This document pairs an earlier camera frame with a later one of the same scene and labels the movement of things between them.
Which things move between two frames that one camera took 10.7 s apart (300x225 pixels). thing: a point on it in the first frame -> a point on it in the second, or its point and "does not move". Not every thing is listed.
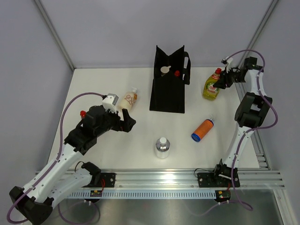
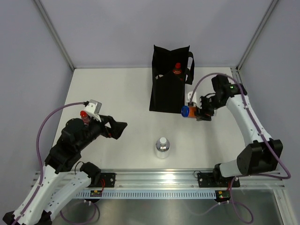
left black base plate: [102, 180] does not move
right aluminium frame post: [258, 32] does not move
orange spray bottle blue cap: [203, 130] -> [185, 111]
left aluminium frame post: [58, 39] does not move
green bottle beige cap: [165, 69] -> [160, 76]
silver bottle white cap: [162, 145] does not move
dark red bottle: [83, 114] does not move
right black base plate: [213, 180] does not move
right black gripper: [224, 79] -> [202, 111]
